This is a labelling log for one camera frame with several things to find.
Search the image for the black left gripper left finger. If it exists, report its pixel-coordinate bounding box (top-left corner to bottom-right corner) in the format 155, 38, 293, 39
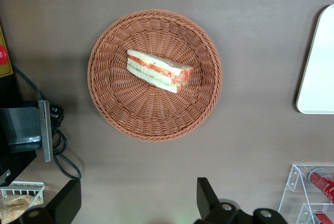
15, 179, 82, 224

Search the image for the red emergency stop button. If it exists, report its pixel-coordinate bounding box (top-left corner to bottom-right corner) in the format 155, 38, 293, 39
0, 45, 8, 65

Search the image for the black power cable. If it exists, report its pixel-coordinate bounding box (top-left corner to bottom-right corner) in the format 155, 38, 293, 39
12, 64, 83, 180

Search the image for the dark grey metal bin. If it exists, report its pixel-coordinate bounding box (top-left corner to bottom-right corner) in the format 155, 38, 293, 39
0, 100, 53, 162

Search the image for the white wire basket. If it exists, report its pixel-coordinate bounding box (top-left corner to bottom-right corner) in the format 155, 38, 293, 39
0, 181, 45, 224

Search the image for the round brown wicker basket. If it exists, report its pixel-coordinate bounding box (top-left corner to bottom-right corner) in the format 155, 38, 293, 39
87, 9, 223, 142

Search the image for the clear acrylic bottle rack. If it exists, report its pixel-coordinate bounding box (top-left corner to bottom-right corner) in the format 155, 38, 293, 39
278, 163, 334, 224

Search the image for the triangle sandwich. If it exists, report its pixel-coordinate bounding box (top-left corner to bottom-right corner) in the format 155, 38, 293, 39
126, 49, 195, 94

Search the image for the black control box yellow panel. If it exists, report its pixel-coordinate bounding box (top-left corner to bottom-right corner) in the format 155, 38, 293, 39
0, 24, 37, 187

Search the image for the cream plastic tray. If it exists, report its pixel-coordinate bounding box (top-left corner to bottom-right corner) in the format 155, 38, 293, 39
295, 4, 334, 115

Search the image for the bagged beige snack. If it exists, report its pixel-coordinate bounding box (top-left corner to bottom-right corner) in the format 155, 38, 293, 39
0, 194, 44, 224

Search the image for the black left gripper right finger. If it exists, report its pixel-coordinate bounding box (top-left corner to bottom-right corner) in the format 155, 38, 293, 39
194, 176, 288, 224

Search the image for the red cola bottle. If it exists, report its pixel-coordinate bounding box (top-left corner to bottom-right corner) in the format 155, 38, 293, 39
308, 171, 334, 204
310, 209, 334, 224

